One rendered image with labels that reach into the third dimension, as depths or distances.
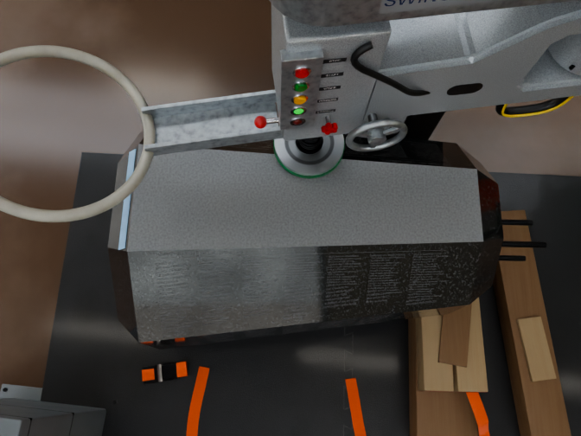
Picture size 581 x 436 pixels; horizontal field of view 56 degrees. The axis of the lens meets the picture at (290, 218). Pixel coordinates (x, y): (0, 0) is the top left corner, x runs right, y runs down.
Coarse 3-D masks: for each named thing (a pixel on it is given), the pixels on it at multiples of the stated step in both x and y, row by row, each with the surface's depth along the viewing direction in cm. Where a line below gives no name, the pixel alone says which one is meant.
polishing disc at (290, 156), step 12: (276, 144) 166; (288, 144) 166; (324, 144) 167; (336, 144) 167; (288, 156) 165; (300, 156) 165; (312, 156) 165; (324, 156) 165; (336, 156) 166; (288, 168) 165; (300, 168) 164; (312, 168) 164; (324, 168) 164
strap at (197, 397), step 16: (208, 368) 230; (352, 384) 230; (192, 400) 226; (352, 400) 228; (480, 400) 210; (192, 416) 224; (352, 416) 226; (480, 416) 209; (192, 432) 222; (480, 432) 211
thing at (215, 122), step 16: (224, 96) 146; (240, 96) 146; (256, 96) 146; (272, 96) 147; (144, 112) 146; (160, 112) 147; (176, 112) 148; (192, 112) 150; (208, 112) 149; (224, 112) 149; (240, 112) 149; (256, 112) 149; (272, 112) 149; (160, 128) 148; (176, 128) 148; (192, 128) 148; (208, 128) 148; (224, 128) 148; (240, 128) 148; (256, 128) 148; (272, 128) 143; (160, 144) 142; (176, 144) 142; (192, 144) 144; (208, 144) 145; (224, 144) 146
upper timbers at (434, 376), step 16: (416, 320) 224; (432, 320) 216; (480, 320) 216; (416, 336) 223; (432, 336) 214; (480, 336) 215; (432, 352) 212; (480, 352) 213; (432, 368) 210; (448, 368) 211; (464, 368) 211; (480, 368) 211; (432, 384) 209; (448, 384) 209; (464, 384) 209; (480, 384) 209
